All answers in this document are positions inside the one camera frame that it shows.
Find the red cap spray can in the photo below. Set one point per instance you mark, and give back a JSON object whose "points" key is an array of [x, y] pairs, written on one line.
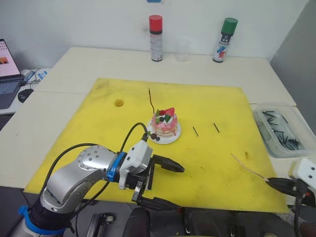
{"points": [[156, 42]]}

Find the black match white tip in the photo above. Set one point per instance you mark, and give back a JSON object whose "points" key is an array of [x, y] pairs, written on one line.
{"points": [[196, 131], [216, 127]]}

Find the yellow foam mat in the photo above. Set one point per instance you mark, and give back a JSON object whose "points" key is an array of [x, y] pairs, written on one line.
{"points": [[209, 106]]}

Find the black computer mouse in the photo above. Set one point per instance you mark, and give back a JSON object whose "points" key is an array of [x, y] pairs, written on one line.
{"points": [[24, 95]]}

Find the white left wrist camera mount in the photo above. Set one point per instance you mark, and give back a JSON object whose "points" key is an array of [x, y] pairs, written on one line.
{"points": [[138, 155]]}

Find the white and blue device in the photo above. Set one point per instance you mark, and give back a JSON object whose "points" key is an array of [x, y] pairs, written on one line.
{"points": [[42, 74]]}

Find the pink layered strawberry cake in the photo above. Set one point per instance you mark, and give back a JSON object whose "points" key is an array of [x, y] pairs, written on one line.
{"points": [[164, 126]]}

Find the clear plastic container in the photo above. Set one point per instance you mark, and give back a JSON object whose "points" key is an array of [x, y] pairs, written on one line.
{"points": [[269, 145]]}

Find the grey power adapter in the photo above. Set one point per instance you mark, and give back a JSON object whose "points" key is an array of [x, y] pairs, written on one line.
{"points": [[26, 74]]}

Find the thin dark sparkler candle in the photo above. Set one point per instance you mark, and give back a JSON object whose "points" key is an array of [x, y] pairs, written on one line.
{"points": [[151, 101]]}

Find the black metal bracket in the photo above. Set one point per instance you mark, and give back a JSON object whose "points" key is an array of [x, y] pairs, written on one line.
{"points": [[98, 225]]}

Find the clear plastic cup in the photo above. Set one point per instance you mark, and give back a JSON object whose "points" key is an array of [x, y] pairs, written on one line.
{"points": [[182, 53]]}

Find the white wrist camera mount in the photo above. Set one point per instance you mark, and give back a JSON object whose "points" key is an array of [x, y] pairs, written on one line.
{"points": [[138, 155], [306, 170]]}

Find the open grey laptop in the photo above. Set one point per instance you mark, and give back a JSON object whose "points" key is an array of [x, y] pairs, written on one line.
{"points": [[7, 61]]}

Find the wide dark shape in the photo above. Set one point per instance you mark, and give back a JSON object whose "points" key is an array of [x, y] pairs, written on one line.
{"points": [[222, 222]]}

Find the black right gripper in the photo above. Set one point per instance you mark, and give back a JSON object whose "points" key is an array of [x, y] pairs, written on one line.
{"points": [[308, 196]]}

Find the white round plate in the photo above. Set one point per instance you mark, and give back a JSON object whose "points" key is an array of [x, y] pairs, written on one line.
{"points": [[170, 140]]}

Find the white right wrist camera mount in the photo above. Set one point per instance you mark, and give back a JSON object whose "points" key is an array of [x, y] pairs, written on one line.
{"points": [[306, 170]]}

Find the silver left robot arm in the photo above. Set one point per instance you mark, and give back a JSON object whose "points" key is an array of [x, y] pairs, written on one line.
{"points": [[74, 177]]}

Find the green cap spray can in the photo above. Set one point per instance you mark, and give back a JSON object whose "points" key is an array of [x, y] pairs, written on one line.
{"points": [[223, 42]]}

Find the dark reddish rounded shape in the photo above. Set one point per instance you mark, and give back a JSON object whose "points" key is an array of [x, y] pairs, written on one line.
{"points": [[308, 229]]}

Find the dark red raspberry decoration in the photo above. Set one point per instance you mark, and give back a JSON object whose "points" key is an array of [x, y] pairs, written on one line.
{"points": [[153, 135]]}

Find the blue object on wall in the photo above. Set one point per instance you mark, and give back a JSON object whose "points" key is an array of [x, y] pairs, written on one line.
{"points": [[153, 1]]}

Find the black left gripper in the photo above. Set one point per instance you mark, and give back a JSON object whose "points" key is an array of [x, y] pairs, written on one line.
{"points": [[132, 181]]}

